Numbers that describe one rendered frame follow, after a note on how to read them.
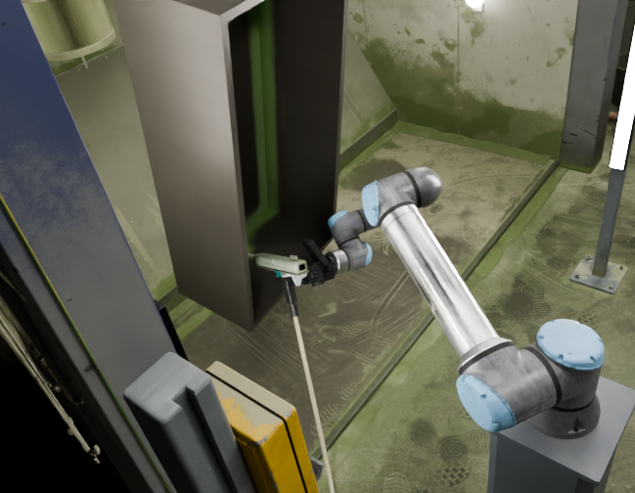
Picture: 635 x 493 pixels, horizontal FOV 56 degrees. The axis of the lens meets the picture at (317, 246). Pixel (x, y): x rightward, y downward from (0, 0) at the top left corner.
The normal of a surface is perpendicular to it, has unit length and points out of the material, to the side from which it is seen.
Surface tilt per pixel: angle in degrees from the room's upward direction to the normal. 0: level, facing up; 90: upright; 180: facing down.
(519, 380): 22
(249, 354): 0
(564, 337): 5
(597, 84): 90
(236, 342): 0
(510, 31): 90
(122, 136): 57
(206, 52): 90
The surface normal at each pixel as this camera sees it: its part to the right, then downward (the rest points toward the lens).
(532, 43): -0.62, 0.56
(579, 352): -0.07, -0.80
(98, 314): 0.77, 0.30
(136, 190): 0.57, -0.17
